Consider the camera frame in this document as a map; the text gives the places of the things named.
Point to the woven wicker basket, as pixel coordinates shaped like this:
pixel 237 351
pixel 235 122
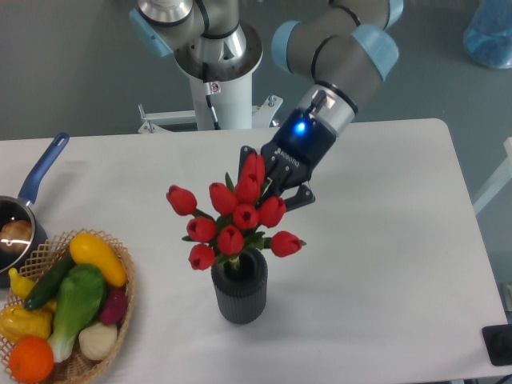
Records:
pixel 77 368

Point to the white frame bar right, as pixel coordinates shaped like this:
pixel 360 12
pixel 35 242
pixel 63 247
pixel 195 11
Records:
pixel 495 183

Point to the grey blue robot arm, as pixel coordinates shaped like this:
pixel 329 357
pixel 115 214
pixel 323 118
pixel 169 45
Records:
pixel 346 53

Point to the yellow pumpkin gourd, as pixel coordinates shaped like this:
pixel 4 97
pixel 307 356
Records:
pixel 18 323

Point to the small yellow pear gourd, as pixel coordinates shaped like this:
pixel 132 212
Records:
pixel 20 285

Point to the blue handled saucepan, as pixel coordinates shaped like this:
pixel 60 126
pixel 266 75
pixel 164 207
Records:
pixel 20 208

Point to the green bok choy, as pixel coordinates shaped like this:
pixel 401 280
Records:
pixel 79 297

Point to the purple red radish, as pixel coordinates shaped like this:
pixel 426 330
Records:
pixel 114 307

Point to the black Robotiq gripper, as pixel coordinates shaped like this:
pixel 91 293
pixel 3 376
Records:
pixel 290 157

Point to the red tulip bouquet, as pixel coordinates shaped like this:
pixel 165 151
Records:
pixel 241 211

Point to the black device at table edge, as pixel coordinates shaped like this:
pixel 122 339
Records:
pixel 498 344

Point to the green cucumber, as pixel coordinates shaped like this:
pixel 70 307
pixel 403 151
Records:
pixel 47 286

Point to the yellow squash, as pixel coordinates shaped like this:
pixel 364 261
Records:
pixel 87 248

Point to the dark grey ribbed vase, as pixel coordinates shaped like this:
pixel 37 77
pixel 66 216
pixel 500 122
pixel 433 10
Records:
pixel 241 294

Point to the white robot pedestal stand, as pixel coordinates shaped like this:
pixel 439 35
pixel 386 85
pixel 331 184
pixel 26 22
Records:
pixel 220 74

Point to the orange fruit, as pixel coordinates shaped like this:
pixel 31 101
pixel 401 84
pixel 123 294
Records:
pixel 31 360

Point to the white garlic bulb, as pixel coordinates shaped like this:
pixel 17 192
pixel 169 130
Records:
pixel 97 340

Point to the blue plastic bag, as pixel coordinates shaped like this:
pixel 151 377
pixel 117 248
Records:
pixel 487 39

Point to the bread roll in saucepan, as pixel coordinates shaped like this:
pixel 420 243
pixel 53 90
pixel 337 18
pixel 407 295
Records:
pixel 16 236

